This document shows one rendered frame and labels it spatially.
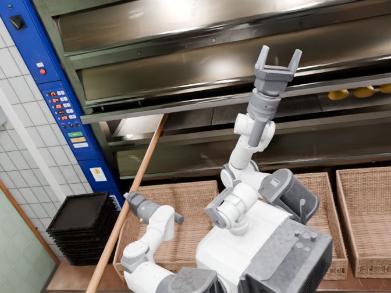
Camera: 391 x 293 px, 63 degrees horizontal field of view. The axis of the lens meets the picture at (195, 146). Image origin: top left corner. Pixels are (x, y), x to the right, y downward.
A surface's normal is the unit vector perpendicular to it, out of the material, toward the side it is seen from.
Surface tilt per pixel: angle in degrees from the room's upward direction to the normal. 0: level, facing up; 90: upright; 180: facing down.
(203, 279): 25
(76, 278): 0
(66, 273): 0
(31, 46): 90
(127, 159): 70
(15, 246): 90
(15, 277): 90
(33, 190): 90
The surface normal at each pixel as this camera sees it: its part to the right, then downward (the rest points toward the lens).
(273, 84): 0.29, 0.59
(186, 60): -0.20, 0.26
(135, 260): -0.26, -0.94
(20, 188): -0.13, 0.58
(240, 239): -0.22, -0.81
